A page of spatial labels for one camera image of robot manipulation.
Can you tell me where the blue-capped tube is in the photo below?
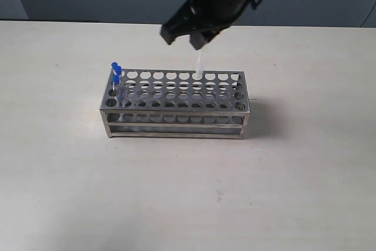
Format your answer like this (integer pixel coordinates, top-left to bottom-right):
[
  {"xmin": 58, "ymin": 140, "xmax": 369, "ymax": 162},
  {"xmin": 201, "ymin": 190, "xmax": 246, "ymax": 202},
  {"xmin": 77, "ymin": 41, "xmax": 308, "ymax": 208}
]
[
  {"xmin": 117, "ymin": 65, "xmax": 126, "ymax": 98},
  {"xmin": 111, "ymin": 62, "xmax": 118, "ymax": 75},
  {"xmin": 113, "ymin": 75, "xmax": 123, "ymax": 107},
  {"xmin": 195, "ymin": 48, "xmax": 204, "ymax": 76}
]

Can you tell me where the stainless steel test tube rack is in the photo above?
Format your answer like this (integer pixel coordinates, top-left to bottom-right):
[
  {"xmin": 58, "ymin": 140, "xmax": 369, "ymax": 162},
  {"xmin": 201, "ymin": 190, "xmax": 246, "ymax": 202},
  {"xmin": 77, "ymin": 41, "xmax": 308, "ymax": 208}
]
[{"xmin": 99, "ymin": 69, "xmax": 251, "ymax": 139}]

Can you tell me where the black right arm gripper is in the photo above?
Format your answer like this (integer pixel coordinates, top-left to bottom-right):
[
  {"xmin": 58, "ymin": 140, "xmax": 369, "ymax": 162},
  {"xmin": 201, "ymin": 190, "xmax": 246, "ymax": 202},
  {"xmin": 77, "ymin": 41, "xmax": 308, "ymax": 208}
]
[{"xmin": 160, "ymin": 0, "xmax": 263, "ymax": 51}]

